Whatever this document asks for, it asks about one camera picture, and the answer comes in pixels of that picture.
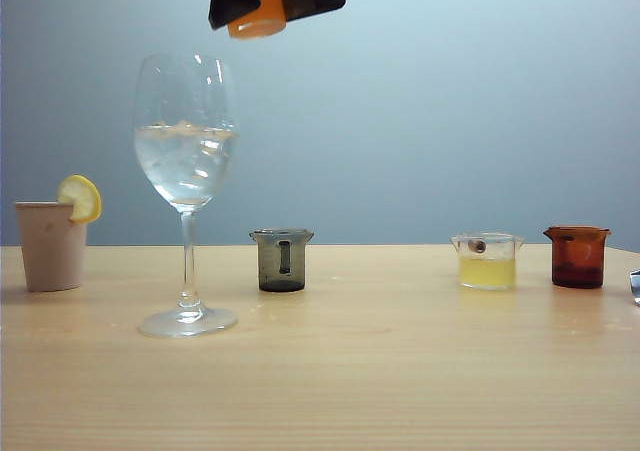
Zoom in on smoky grey glass measuring cup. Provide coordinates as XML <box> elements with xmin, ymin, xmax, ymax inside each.
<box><xmin>248</xmin><ymin>228</ymin><xmax>315</xmax><ymax>293</ymax></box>

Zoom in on tall clear wine glass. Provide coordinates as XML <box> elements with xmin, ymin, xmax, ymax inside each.
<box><xmin>132</xmin><ymin>53</ymin><xmax>240</xmax><ymax>339</ymax></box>

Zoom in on clear cup with pale juice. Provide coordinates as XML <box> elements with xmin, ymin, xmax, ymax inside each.
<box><xmin>449</xmin><ymin>232</ymin><xmax>525</xmax><ymax>292</ymax></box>

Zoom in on clear glass measuring cup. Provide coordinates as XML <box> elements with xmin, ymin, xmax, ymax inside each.
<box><xmin>226</xmin><ymin>0</ymin><xmax>288</xmax><ymax>40</ymax></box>

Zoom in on amber brown glass measuring cup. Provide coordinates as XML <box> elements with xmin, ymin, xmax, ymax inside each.
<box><xmin>542</xmin><ymin>225</ymin><xmax>612</xmax><ymax>289</ymax></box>

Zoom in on beige paper cup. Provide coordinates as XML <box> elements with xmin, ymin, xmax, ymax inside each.
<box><xmin>13</xmin><ymin>200</ymin><xmax>89</xmax><ymax>293</ymax></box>

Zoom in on yellow lemon slice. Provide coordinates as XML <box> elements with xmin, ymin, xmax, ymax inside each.
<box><xmin>56</xmin><ymin>174</ymin><xmax>103</xmax><ymax>225</ymax></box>

